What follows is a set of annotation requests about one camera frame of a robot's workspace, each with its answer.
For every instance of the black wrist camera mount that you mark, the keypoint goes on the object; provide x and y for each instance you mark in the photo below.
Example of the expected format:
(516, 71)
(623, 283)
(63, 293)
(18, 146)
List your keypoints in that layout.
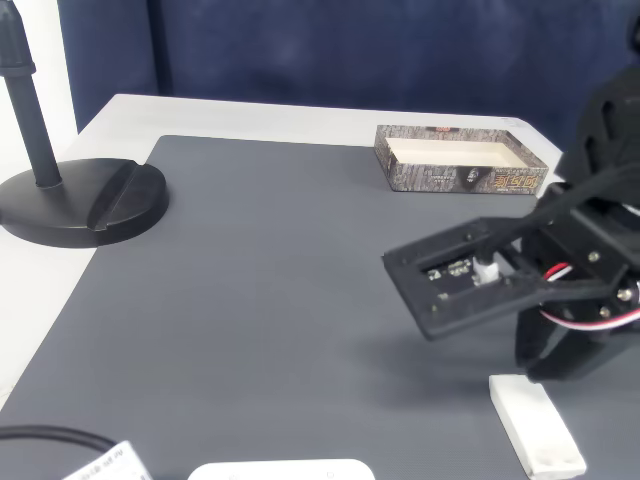
(465, 312)

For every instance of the patterned open cardboard box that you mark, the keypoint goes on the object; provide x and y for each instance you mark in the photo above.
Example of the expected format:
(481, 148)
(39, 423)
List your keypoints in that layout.
(425, 177)

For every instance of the white printed label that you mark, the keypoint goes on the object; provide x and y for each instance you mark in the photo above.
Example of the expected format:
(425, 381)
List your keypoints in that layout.
(115, 465)

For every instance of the dark blue curtain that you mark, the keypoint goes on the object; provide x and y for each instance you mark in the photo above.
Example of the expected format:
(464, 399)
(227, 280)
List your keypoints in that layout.
(350, 50)

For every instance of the white rectangular block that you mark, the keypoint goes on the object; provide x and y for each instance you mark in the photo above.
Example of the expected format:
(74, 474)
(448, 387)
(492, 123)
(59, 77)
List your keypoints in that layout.
(535, 425)

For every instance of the black round-base stand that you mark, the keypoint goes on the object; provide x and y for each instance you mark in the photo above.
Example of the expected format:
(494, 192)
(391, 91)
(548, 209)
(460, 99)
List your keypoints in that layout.
(75, 210)

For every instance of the grey desk mat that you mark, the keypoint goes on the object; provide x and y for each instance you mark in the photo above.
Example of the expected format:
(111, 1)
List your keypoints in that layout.
(275, 300)

